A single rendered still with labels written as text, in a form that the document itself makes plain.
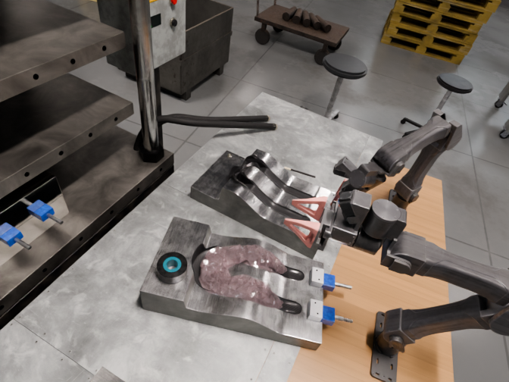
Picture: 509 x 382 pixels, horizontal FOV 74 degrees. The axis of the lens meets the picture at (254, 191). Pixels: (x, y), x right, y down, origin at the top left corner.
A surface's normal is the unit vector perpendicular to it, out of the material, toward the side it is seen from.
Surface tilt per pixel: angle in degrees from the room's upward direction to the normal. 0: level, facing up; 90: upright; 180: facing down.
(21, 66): 0
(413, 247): 1
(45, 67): 90
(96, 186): 0
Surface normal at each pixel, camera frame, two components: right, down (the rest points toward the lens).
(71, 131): 0.15, -0.69
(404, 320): -0.73, -0.64
